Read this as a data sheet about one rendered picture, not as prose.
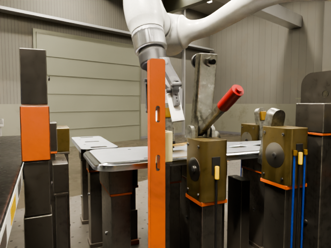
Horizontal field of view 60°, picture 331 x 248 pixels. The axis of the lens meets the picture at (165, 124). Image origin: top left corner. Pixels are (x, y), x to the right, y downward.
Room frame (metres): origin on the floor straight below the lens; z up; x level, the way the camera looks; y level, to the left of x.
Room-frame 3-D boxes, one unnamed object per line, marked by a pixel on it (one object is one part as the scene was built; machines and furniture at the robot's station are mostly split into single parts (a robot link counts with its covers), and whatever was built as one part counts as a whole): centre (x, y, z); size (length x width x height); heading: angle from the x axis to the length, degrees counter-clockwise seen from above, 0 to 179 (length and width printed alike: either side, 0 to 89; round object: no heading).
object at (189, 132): (0.57, -0.05, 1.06); 0.03 x 0.01 x 0.03; 23
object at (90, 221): (0.83, 0.21, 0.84); 0.05 x 0.05 x 0.29; 23
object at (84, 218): (1.00, 0.28, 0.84); 0.05 x 0.05 x 0.29; 23
